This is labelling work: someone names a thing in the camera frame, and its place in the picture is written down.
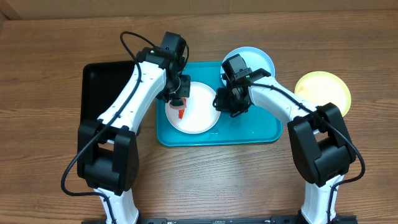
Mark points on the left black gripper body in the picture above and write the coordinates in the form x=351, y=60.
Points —
x=180, y=88

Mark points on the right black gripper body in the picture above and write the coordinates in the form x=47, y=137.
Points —
x=229, y=101

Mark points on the white plate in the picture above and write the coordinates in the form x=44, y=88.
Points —
x=199, y=115

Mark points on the yellow-green plate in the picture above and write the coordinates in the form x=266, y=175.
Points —
x=324, y=87

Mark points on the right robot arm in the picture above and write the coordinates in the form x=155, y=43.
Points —
x=321, y=146

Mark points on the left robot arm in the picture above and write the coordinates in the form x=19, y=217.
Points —
x=107, y=157

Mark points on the teal serving tray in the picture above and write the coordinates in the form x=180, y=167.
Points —
x=255, y=126

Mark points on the black rectangular tray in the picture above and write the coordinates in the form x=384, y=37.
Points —
x=101, y=85

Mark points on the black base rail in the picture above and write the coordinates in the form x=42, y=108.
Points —
x=276, y=219

